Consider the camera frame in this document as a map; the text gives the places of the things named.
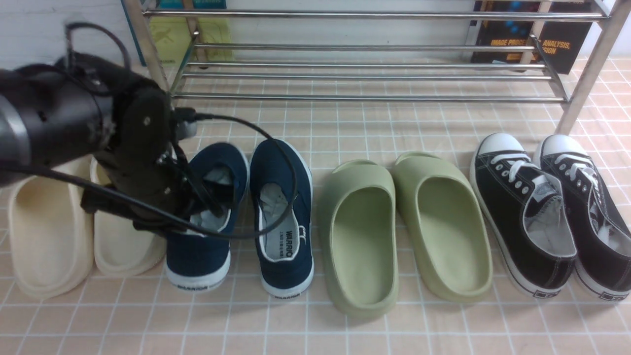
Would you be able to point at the black canvas sneaker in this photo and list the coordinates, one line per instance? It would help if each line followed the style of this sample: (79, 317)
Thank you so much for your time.
(526, 210)
(600, 233)

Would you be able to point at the left cream foam slipper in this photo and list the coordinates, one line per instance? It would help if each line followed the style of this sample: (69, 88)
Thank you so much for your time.
(51, 237)

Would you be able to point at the yellow green book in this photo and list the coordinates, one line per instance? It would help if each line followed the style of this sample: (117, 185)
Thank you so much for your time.
(172, 36)

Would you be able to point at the black image processing book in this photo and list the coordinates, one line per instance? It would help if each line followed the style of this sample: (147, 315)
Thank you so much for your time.
(561, 41)

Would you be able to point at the right green foam slipper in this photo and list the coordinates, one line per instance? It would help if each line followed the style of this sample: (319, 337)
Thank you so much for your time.
(445, 225)

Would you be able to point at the green foam slipper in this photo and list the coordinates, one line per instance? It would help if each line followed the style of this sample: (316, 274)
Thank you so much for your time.
(445, 225)
(356, 217)

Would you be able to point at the metal shoe rack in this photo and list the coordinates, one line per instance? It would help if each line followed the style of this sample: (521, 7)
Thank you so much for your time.
(611, 21)

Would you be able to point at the left green foam slipper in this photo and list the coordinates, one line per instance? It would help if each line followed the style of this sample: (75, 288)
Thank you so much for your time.
(356, 217)

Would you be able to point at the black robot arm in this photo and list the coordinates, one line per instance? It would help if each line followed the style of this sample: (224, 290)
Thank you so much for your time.
(101, 127)

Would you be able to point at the cream foam slipper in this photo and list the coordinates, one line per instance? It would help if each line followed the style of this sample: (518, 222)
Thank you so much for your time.
(122, 251)
(51, 237)

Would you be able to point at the navy canvas shoe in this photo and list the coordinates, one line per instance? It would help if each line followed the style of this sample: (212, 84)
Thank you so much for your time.
(281, 189)
(197, 262)

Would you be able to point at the left black canvas sneaker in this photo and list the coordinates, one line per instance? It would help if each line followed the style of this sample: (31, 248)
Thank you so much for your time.
(526, 210)

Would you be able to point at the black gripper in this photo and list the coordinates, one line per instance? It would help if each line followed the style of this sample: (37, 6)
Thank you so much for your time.
(143, 135)

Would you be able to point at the right cream foam slipper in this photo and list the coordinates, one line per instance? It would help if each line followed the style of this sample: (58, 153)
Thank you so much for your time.
(122, 251)

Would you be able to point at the right black canvas sneaker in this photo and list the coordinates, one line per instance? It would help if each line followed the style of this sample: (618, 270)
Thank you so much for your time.
(600, 233)

